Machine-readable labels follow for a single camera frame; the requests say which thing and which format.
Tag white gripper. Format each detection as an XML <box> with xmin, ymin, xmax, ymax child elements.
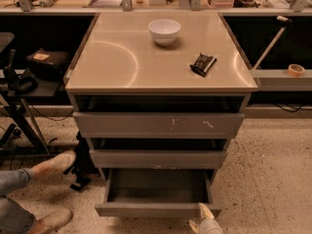
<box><xmin>188</xmin><ymin>203</ymin><xmax>223</xmax><ymax>234</ymax></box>

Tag grey bottom drawer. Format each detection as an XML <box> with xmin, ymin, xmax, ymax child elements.
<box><xmin>95</xmin><ymin>169</ymin><xmax>222</xmax><ymax>218</ymax></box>

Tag grey drawer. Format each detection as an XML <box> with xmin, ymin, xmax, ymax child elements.
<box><xmin>73</xmin><ymin>112</ymin><xmax>244</xmax><ymax>139</ymax></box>
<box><xmin>95</xmin><ymin>169</ymin><xmax>222</xmax><ymax>218</ymax></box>
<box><xmin>90</xmin><ymin>149</ymin><xmax>227</xmax><ymax>169</ymax></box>

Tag grey middle drawer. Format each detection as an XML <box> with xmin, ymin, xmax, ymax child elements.
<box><xmin>90</xmin><ymin>149</ymin><xmax>227</xmax><ymax>169</ymax></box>

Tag grey drawer cabinet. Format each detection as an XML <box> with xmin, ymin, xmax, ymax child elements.
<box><xmin>62</xmin><ymin>9</ymin><xmax>259</xmax><ymax>187</ymax></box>

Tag grey top drawer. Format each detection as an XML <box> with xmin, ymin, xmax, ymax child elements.
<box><xmin>73</xmin><ymin>112</ymin><xmax>244</xmax><ymax>139</ymax></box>

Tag tan shoe lower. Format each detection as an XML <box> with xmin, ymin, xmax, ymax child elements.
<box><xmin>26</xmin><ymin>209</ymin><xmax>73</xmax><ymax>234</ymax></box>

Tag tan shoe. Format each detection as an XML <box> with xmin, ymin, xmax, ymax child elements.
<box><xmin>26</xmin><ymin>209</ymin><xmax>73</xmax><ymax>234</ymax></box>
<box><xmin>34</xmin><ymin>150</ymin><xmax>76</xmax><ymax>177</ymax></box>

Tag tan shoe upper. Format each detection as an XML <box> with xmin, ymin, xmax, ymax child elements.
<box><xmin>34</xmin><ymin>150</ymin><xmax>76</xmax><ymax>177</ymax></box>

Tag black snack packet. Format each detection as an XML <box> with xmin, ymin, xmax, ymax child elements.
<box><xmin>190</xmin><ymin>53</ymin><xmax>216</xmax><ymax>77</ymax></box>

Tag masking tape roll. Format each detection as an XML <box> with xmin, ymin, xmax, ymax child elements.
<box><xmin>287</xmin><ymin>64</ymin><xmax>305</xmax><ymax>77</ymax></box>

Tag blue jeans leg lower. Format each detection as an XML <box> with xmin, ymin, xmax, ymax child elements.
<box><xmin>0</xmin><ymin>196</ymin><xmax>35</xmax><ymax>234</ymax></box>

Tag blue jeans leg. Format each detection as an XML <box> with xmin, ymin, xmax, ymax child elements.
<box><xmin>0</xmin><ymin>196</ymin><xmax>35</xmax><ymax>234</ymax></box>
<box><xmin>0</xmin><ymin>169</ymin><xmax>34</xmax><ymax>196</ymax></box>

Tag white bowl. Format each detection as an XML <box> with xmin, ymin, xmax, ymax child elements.
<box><xmin>148</xmin><ymin>19</ymin><xmax>181</xmax><ymax>46</ymax></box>

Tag blue jeans leg upper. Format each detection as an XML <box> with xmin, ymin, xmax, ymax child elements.
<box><xmin>0</xmin><ymin>169</ymin><xmax>34</xmax><ymax>196</ymax></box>

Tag black bag with label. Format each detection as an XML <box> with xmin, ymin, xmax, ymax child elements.
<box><xmin>26</xmin><ymin>49</ymin><xmax>71</xmax><ymax>82</ymax></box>

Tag black headphones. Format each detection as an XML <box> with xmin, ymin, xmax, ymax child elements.
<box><xmin>3</xmin><ymin>66</ymin><xmax>37</xmax><ymax>95</ymax></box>

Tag black side table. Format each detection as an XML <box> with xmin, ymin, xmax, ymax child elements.
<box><xmin>0</xmin><ymin>31</ymin><xmax>65</xmax><ymax>154</ymax></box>

